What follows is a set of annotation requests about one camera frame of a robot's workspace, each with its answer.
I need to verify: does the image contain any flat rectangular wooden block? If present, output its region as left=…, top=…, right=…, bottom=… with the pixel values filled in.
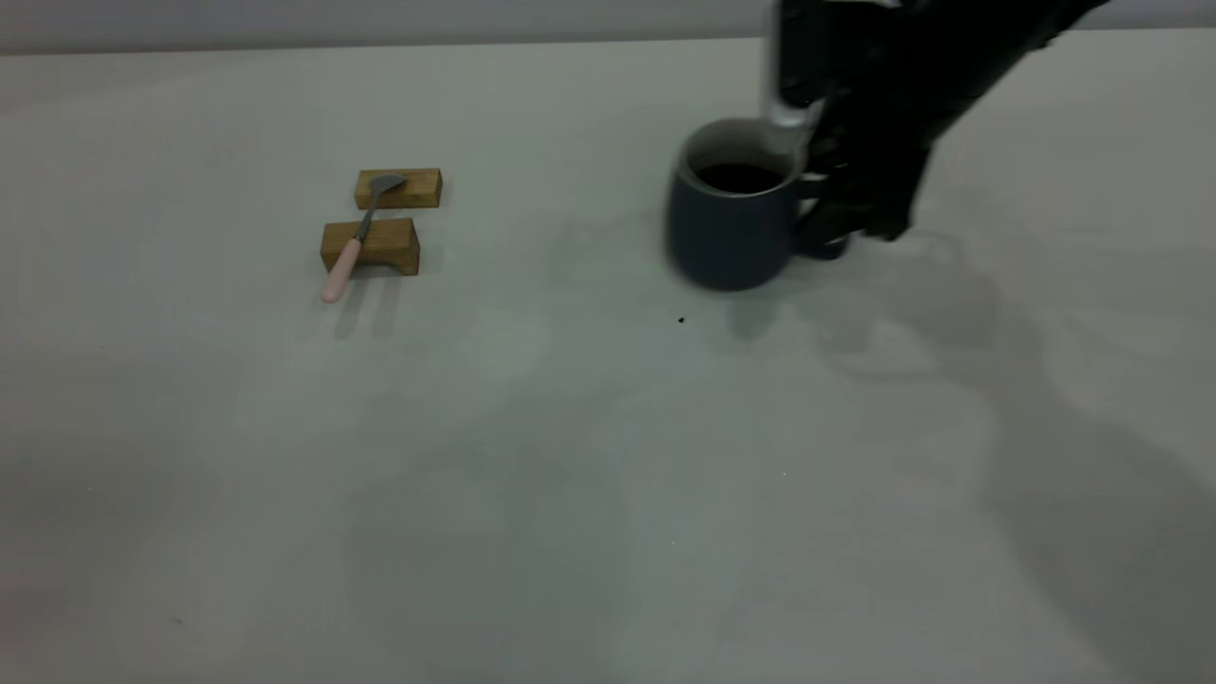
left=354, top=168, right=444, bottom=211

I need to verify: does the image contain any arched wooden block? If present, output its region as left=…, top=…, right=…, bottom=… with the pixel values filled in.
left=320, top=218, right=421, bottom=281

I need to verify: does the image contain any pink handled metal spoon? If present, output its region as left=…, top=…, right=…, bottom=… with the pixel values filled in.
left=320, top=173, right=409, bottom=305

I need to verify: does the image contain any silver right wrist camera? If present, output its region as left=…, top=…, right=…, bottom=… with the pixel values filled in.
left=763, top=0, right=827, bottom=159

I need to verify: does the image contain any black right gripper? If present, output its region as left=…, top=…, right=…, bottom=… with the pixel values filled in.
left=803, top=0, right=1025, bottom=243

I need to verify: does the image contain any dark coffee liquid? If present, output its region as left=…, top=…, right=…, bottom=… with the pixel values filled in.
left=696, top=162, right=785, bottom=195

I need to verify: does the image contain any dark grey ceramic mug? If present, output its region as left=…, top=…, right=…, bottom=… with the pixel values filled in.
left=665, top=118, right=851, bottom=292

